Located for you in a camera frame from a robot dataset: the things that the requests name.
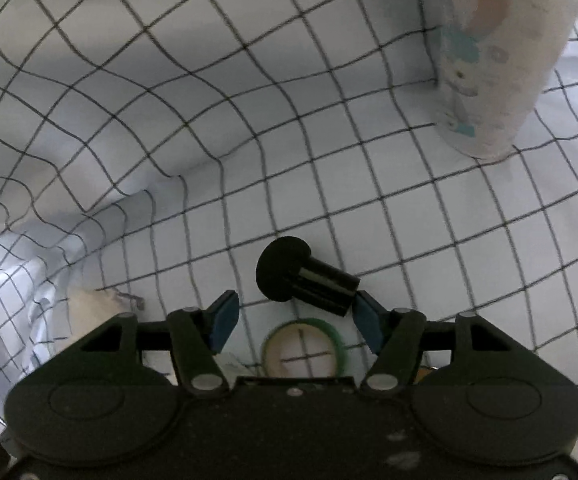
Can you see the purple lidded white bottle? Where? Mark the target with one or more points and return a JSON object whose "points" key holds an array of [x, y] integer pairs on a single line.
{"points": [[494, 60]]}

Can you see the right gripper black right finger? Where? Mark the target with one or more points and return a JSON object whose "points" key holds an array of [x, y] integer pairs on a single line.
{"points": [[394, 336]]}

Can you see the white fluffy plush toy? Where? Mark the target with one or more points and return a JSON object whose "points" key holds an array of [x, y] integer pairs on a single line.
{"points": [[89, 308]]}

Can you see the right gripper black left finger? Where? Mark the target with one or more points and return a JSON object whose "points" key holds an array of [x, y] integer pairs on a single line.
{"points": [[197, 336]]}

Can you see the white blue checkered cloth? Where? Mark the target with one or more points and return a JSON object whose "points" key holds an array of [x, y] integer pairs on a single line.
{"points": [[154, 147]]}

